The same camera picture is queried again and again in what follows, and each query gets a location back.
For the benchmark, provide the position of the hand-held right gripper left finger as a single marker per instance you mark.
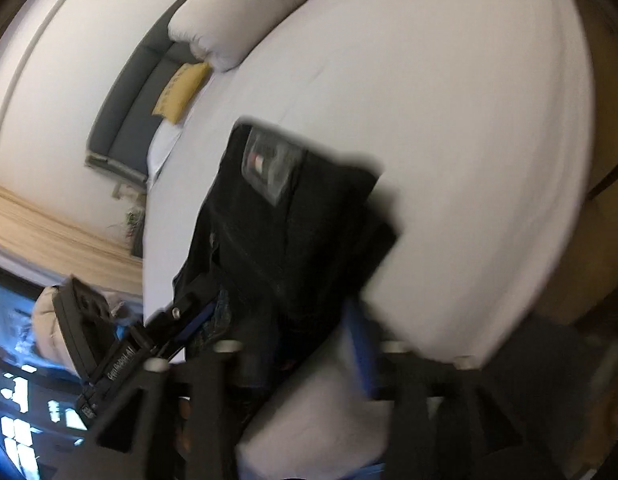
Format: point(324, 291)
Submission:
point(214, 385)

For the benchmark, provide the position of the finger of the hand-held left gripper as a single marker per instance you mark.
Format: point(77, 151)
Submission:
point(181, 322)

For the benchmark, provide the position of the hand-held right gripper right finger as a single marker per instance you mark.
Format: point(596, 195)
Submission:
point(363, 360)

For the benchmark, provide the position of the black pants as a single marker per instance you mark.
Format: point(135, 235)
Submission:
point(299, 220)

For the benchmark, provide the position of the beige puffer jacket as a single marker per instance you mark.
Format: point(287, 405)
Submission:
point(46, 320)

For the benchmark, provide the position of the small green plant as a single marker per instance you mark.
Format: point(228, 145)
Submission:
point(134, 222)

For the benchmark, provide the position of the white cloth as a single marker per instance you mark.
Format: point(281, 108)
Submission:
point(164, 150)

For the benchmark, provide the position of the grey sofa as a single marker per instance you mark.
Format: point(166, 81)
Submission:
point(124, 130)

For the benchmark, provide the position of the yellow cushion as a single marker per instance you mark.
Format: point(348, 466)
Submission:
point(181, 91)

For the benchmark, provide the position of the white bed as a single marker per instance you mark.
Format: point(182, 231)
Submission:
point(439, 110)

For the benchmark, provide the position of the white pillow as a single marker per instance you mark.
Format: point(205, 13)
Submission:
point(239, 15)

